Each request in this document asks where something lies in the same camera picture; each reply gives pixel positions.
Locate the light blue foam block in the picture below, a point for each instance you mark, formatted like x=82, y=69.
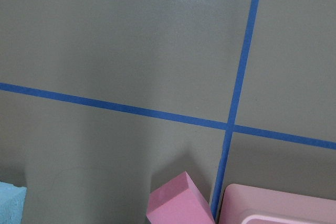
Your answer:
x=12, y=203

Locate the blue tape line crosswise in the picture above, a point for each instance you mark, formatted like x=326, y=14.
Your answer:
x=167, y=116

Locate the pink foam block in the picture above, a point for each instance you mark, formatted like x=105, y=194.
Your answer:
x=178, y=201

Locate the pink plastic bin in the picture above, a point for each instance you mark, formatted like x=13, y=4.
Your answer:
x=247, y=204

